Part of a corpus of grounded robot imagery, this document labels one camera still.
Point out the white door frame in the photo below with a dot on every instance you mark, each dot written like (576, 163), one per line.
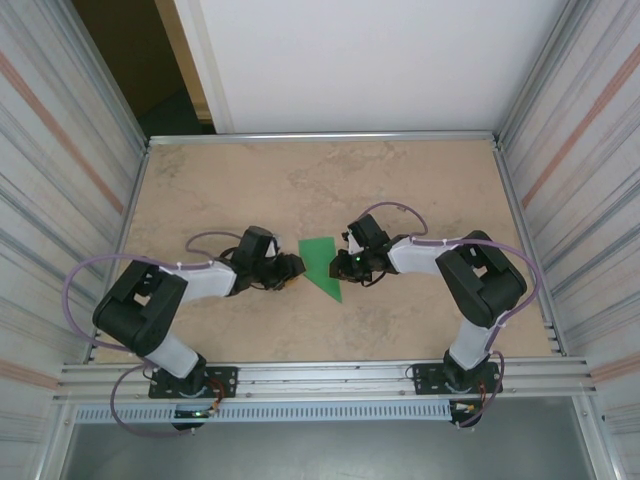
(210, 75)

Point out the translucent ribbed side panel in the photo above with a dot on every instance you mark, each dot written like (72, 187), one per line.
(590, 150)
(50, 150)

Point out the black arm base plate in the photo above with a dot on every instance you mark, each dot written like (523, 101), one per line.
(424, 380)
(227, 380)

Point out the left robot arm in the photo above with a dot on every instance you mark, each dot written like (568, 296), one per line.
(135, 310)

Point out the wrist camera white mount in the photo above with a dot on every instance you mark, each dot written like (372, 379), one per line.
(354, 245)
(271, 248)

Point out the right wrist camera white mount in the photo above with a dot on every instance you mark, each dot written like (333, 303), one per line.
(354, 245)

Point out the grey metal shelf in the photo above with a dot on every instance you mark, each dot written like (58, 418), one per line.
(325, 450)

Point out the white connector plug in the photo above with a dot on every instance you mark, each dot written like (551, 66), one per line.
(462, 408)

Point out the long aluminium table edge rail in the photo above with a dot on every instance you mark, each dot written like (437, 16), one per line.
(325, 136)

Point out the wide aluminium mounting rail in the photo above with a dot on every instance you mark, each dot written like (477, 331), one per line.
(325, 380)

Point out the short aluminium table edge rail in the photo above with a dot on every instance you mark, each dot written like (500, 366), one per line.
(505, 170)
(142, 165)

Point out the green square paper sheet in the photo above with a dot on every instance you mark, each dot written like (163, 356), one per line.
(315, 255)

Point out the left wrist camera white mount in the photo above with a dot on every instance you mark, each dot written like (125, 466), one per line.
(271, 248)

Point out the small circuit board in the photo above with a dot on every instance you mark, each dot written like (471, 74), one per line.
(192, 413)

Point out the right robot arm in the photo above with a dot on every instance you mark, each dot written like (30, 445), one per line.
(480, 285)

